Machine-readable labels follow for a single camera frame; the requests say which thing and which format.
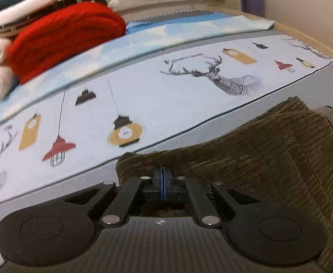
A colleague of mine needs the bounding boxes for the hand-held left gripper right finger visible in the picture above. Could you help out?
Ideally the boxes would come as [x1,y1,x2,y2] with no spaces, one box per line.
[163,166,259,229]

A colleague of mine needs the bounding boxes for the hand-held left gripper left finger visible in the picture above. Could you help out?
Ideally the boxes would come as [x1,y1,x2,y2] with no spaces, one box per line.
[65,166,163,228]

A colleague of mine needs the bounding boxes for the brown corduroy pants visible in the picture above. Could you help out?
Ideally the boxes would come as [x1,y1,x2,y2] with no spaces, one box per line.
[115,97,333,273]

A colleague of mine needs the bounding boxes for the white printed bed sheet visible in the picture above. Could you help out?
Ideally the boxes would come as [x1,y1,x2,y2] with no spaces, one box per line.
[0,33,333,209]

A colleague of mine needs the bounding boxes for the red knit blanket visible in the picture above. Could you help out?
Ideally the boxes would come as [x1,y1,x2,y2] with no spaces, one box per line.
[7,1,127,85]

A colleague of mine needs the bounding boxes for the purple box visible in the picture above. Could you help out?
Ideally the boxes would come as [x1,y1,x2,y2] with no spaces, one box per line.
[240,0,265,16]

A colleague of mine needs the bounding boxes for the white folded cloth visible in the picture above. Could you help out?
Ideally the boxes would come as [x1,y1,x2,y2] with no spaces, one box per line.
[0,0,79,32]

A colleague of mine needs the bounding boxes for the wooden bed frame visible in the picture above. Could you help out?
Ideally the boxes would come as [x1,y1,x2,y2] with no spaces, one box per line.
[220,6,333,72]

